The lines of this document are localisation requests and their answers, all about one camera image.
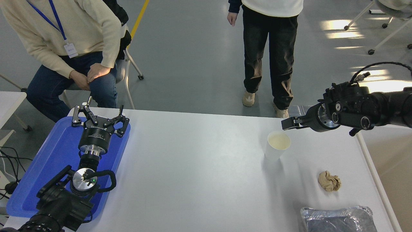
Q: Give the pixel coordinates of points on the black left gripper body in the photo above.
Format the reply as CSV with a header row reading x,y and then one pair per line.
x,y
95,137

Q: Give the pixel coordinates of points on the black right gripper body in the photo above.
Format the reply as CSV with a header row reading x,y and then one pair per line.
x,y
313,119

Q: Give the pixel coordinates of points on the white paper cup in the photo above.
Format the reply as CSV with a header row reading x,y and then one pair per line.
x,y
273,153

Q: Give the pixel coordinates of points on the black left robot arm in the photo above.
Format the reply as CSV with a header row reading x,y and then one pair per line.
x,y
61,206

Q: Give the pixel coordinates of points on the person's right hand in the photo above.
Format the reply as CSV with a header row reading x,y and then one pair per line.
x,y
232,18
79,79

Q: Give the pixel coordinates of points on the person's left hand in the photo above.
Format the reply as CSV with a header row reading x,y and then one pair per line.
x,y
98,71

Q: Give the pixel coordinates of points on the metal floor plate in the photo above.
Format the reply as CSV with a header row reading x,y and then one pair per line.
x,y
306,108
294,111

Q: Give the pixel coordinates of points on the grey seat chair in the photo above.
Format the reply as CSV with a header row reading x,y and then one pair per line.
x,y
120,71

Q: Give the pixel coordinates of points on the blue plastic tray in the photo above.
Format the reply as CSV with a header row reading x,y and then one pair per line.
x,y
48,161

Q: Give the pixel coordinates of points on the crumpled tan paper ball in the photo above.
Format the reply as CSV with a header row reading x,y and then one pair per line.
x,y
329,181

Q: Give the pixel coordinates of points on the person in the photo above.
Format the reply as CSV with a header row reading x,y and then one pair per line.
x,y
267,48
64,25

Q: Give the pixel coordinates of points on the white side table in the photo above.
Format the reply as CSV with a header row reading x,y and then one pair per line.
x,y
9,103

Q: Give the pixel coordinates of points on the large pale bin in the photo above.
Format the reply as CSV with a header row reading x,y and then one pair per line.
x,y
392,167

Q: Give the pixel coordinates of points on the black power plug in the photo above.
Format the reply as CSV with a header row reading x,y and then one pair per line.
x,y
11,187

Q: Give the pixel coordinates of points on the silver foil tray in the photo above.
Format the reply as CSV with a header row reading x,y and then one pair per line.
x,y
334,219

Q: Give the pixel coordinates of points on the black jacket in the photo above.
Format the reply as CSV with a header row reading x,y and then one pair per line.
x,y
120,13

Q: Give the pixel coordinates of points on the white-legged wheeled chair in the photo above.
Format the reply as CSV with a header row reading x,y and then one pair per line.
x,y
391,13

